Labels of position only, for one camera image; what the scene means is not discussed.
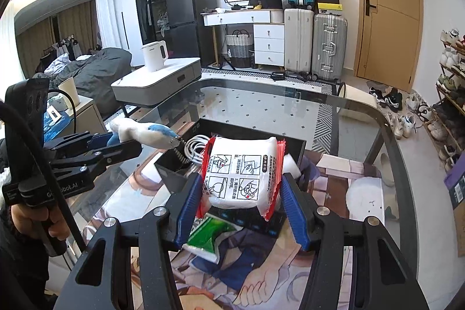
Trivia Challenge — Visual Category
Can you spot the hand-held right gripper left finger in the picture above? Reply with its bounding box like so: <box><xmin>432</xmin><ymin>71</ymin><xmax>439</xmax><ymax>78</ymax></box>
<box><xmin>63</xmin><ymin>173</ymin><xmax>204</xmax><ymax>310</ymax></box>

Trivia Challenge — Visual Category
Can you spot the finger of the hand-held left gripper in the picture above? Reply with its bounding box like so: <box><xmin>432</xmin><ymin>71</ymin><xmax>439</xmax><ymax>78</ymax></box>
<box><xmin>53</xmin><ymin>141</ymin><xmax>143</xmax><ymax>183</ymax></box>
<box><xmin>44</xmin><ymin>132</ymin><xmax>110</xmax><ymax>165</ymax></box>

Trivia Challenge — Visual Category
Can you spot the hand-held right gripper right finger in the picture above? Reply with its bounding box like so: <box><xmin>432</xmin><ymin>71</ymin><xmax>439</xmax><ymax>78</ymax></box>
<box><xmin>280</xmin><ymin>172</ymin><xmax>418</xmax><ymax>310</ymax></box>

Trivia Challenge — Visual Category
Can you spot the white blue plush toy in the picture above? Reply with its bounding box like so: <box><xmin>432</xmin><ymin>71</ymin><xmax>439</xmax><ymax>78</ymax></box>
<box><xmin>109</xmin><ymin>117</ymin><xmax>180</xmax><ymax>151</ymax></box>

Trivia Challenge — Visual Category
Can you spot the green white packet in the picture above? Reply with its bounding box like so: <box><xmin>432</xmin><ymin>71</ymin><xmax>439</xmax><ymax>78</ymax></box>
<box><xmin>183</xmin><ymin>212</ymin><xmax>248</xmax><ymax>264</ymax></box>

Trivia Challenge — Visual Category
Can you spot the red white wipes packet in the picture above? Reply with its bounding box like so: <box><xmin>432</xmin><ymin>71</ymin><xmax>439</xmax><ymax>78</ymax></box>
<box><xmin>196</xmin><ymin>136</ymin><xmax>287</xmax><ymax>221</ymax></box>

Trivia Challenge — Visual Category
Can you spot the white cable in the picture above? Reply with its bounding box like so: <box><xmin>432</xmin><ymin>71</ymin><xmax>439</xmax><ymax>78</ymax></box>
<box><xmin>183</xmin><ymin>135</ymin><xmax>212</xmax><ymax>166</ymax></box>

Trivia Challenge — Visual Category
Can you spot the black cardboard box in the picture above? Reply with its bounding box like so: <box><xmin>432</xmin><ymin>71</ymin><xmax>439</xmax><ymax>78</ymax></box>
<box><xmin>154</xmin><ymin>118</ymin><xmax>306</xmax><ymax>238</ymax></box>

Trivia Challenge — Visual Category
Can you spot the person's left forearm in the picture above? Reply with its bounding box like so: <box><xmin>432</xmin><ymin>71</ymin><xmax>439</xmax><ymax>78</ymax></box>
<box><xmin>0</xmin><ymin>205</ymin><xmax>51</xmax><ymax>310</ymax></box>

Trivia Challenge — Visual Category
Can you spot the person's left hand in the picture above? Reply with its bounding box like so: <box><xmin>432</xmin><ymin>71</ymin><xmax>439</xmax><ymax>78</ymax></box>
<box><xmin>11</xmin><ymin>206</ymin><xmax>71</xmax><ymax>241</ymax></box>

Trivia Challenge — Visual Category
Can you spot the wooden bedside cabinet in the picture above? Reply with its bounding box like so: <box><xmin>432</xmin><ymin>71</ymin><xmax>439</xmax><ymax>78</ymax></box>
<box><xmin>44</xmin><ymin>94</ymin><xmax>106</xmax><ymax>144</ymax></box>

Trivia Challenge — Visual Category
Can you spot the blue bag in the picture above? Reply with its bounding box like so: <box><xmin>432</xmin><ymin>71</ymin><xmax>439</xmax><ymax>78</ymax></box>
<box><xmin>44</xmin><ymin>114</ymin><xmax>75</xmax><ymax>144</ymax></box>

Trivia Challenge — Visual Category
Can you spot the beige cylindrical bin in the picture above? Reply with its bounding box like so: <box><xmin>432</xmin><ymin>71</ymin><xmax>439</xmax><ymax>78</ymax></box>
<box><xmin>58</xmin><ymin>77</ymin><xmax>81</xmax><ymax>106</ymax></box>

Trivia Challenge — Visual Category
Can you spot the dark grey duvet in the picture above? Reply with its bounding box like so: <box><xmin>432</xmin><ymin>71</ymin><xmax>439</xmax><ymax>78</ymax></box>
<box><xmin>34</xmin><ymin>48</ymin><xmax>133</xmax><ymax>114</ymax></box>

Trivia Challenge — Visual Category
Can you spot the white low side table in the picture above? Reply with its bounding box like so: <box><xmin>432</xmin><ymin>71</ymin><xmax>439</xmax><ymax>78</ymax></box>
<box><xmin>111</xmin><ymin>58</ymin><xmax>202</xmax><ymax>109</ymax></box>

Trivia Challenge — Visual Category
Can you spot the clothes rack with clothes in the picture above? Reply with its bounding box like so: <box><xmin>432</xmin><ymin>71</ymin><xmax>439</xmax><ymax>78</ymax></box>
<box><xmin>40</xmin><ymin>36</ymin><xmax>82</xmax><ymax>60</ymax></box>

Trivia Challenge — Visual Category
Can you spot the printed cartoon desk mat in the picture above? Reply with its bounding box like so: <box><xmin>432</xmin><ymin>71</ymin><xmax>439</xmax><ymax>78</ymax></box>
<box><xmin>83</xmin><ymin>146</ymin><xmax>386</xmax><ymax>310</ymax></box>

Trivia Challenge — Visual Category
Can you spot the white electric kettle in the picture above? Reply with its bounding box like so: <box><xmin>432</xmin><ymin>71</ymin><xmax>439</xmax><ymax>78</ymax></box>
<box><xmin>141</xmin><ymin>40</ymin><xmax>168</xmax><ymax>73</ymax></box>

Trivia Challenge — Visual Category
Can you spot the black white patterned rug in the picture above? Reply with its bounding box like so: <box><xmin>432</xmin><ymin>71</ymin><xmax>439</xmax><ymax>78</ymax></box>
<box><xmin>201</xmin><ymin>67</ymin><xmax>338</xmax><ymax>151</ymax></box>

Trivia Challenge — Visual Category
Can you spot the white sheer curtain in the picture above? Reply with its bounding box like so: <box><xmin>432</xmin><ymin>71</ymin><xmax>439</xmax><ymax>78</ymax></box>
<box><xmin>95</xmin><ymin>0</ymin><xmax>122</xmax><ymax>51</ymax></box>

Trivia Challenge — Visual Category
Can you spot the white chair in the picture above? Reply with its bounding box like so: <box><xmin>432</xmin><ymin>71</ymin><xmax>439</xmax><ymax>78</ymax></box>
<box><xmin>336</xmin><ymin>81</ymin><xmax>379</xmax><ymax>109</ymax></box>

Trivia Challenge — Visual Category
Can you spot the group of assorted sneakers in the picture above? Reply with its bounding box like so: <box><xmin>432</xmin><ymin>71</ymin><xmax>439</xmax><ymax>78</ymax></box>
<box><xmin>369</xmin><ymin>28</ymin><xmax>465</xmax><ymax>173</ymax></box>

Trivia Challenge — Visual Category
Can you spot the woven white grey basket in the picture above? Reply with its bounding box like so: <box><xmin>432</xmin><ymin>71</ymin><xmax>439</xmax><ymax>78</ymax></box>
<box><xmin>224</xmin><ymin>30</ymin><xmax>255</xmax><ymax>68</ymax></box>

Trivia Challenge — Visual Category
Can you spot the purple box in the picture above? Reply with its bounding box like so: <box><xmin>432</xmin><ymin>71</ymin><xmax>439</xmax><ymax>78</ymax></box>
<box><xmin>444</xmin><ymin>165</ymin><xmax>465</xmax><ymax>212</ymax></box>

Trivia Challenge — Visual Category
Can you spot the black fridge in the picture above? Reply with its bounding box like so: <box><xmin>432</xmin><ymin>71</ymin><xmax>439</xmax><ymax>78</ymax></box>
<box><xmin>163</xmin><ymin>0</ymin><xmax>219</xmax><ymax>65</ymax></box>

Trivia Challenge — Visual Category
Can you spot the brown cardboard box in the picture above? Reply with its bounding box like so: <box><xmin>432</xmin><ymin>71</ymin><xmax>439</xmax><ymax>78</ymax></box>
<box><xmin>452</xmin><ymin>194</ymin><xmax>465</xmax><ymax>260</ymax></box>

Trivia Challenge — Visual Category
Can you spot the silver suitcase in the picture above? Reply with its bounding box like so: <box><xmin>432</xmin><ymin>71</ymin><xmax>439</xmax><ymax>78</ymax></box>
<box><xmin>312</xmin><ymin>13</ymin><xmax>348</xmax><ymax>81</ymax></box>

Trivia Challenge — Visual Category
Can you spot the white suitcase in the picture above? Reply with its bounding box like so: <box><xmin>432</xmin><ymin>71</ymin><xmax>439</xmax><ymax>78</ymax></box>
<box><xmin>283</xmin><ymin>8</ymin><xmax>315</xmax><ymax>74</ymax></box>

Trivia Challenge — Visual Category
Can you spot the white dressing table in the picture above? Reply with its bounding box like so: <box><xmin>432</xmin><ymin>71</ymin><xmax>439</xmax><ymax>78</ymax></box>
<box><xmin>201</xmin><ymin>8</ymin><xmax>286</xmax><ymax>69</ymax></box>

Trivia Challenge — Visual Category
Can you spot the wooden shoe rack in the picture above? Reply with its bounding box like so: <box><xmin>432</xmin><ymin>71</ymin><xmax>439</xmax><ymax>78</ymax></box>
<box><xmin>429</xmin><ymin>28</ymin><xmax>465</xmax><ymax>173</ymax></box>

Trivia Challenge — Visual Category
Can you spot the black yellow shoe box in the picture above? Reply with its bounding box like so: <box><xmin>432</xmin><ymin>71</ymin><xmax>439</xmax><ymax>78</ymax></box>
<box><xmin>318</xmin><ymin>2</ymin><xmax>342</xmax><ymax>15</ymax></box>

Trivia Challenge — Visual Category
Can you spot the wooden door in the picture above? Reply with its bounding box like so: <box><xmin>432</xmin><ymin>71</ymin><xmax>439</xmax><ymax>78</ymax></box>
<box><xmin>352</xmin><ymin>0</ymin><xmax>424</xmax><ymax>82</ymax></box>

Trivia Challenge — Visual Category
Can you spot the thick black cable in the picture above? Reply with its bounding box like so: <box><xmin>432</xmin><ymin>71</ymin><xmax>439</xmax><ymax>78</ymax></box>
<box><xmin>0</xmin><ymin>101</ymin><xmax>88</xmax><ymax>254</ymax></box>

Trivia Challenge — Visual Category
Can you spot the thin black cable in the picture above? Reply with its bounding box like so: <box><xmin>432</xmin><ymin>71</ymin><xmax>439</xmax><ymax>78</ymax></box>
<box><xmin>47</xmin><ymin>91</ymin><xmax>78</xmax><ymax>135</ymax></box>

